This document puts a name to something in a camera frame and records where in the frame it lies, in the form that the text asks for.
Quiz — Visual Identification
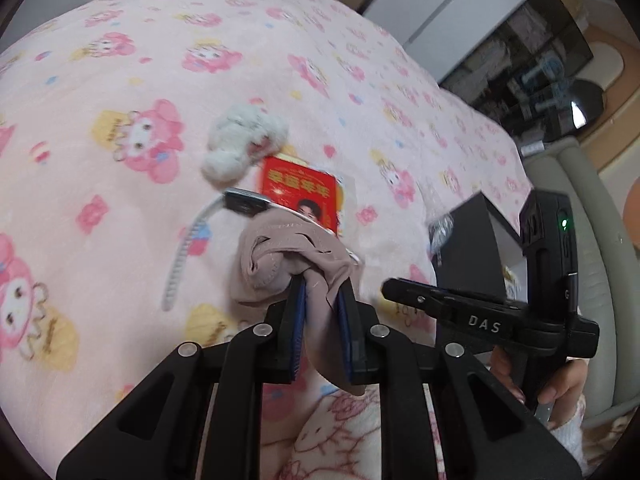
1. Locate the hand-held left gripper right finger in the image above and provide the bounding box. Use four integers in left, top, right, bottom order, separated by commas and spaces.
336, 280, 583, 480

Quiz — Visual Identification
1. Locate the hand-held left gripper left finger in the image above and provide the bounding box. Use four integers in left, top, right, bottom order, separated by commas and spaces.
56, 276, 307, 480

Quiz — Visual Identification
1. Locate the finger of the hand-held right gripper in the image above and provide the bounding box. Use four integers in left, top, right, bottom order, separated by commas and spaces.
381, 277, 525, 322

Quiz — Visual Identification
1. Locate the black box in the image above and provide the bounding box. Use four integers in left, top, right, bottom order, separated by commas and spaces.
431, 192, 526, 305

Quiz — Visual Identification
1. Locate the beige cloth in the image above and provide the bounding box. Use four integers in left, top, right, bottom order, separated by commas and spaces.
231, 210, 366, 396

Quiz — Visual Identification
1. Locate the red envelope packet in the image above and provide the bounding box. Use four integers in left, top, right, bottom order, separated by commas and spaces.
257, 155, 347, 237

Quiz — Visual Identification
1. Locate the white plush toy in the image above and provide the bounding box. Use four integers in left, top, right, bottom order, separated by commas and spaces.
200, 101, 290, 184

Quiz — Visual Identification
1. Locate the person's right hand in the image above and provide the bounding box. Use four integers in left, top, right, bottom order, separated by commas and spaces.
489, 345, 588, 428

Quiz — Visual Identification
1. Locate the crumpled clear plastic wrapper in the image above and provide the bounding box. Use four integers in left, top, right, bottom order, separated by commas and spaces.
420, 180, 457, 256

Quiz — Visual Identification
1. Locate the white kitty print clothing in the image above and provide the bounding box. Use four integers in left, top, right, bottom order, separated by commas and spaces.
260, 385, 451, 480

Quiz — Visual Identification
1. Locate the peach round object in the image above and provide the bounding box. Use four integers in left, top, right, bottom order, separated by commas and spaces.
622, 175, 640, 251

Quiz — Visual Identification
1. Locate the dark glass cabinet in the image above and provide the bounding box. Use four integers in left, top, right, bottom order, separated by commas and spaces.
440, 0, 596, 136

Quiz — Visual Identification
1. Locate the pink printed blanket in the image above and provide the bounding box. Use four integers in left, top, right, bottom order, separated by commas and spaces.
0, 0, 533, 480

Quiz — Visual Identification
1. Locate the white cabinet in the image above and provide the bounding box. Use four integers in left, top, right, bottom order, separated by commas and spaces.
362, 0, 546, 86

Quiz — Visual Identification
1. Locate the beige padded bed frame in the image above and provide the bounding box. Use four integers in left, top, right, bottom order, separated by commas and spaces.
520, 140, 640, 431

